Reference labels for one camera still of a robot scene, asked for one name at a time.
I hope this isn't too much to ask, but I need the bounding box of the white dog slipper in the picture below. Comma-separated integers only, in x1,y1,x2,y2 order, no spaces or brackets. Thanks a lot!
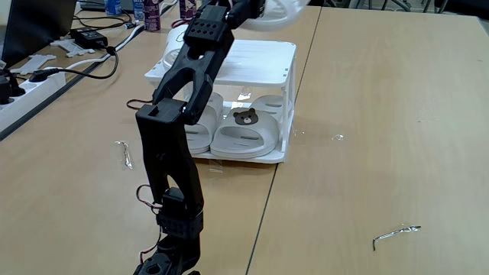
162,24,194,73
240,0,311,32

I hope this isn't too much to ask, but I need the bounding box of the grey bear slipper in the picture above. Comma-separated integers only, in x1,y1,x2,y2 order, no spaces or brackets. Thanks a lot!
183,91,225,156
209,94,286,160

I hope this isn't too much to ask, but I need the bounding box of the white two-shelf shoe rack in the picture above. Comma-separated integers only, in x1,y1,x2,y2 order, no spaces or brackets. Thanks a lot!
144,37,298,164

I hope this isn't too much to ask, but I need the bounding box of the purple drink can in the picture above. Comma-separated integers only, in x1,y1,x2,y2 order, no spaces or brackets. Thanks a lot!
179,0,198,21
143,0,161,32

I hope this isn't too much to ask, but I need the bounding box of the blue drink can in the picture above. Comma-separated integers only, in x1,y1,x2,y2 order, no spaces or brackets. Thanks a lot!
104,0,122,16
132,0,145,21

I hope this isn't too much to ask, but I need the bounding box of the chair base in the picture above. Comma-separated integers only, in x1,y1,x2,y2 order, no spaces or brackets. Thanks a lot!
355,0,450,13

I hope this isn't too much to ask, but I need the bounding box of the black power adapter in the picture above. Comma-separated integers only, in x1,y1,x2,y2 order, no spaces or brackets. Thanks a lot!
70,27,109,50

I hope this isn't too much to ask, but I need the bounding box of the white flat plastic part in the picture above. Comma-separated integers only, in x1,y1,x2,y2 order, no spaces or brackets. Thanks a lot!
9,53,57,76
49,37,96,58

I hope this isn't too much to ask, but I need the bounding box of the black laptop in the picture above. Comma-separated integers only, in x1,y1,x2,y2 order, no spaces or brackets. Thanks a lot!
2,0,77,70

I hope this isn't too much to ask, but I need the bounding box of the white power strip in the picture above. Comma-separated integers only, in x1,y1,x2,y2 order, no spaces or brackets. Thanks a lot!
0,70,66,133

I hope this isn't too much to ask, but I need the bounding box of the black power plug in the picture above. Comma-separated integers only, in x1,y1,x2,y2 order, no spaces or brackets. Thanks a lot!
0,68,27,106

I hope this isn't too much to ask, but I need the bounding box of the white cable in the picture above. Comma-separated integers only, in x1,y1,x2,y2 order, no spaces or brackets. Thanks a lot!
44,21,146,72

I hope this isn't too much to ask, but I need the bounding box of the thin black cable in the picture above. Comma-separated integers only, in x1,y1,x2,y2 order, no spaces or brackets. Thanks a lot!
72,10,134,31

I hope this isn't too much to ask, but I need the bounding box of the black plug with cable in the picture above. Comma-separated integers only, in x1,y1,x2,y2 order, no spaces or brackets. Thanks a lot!
28,45,120,83

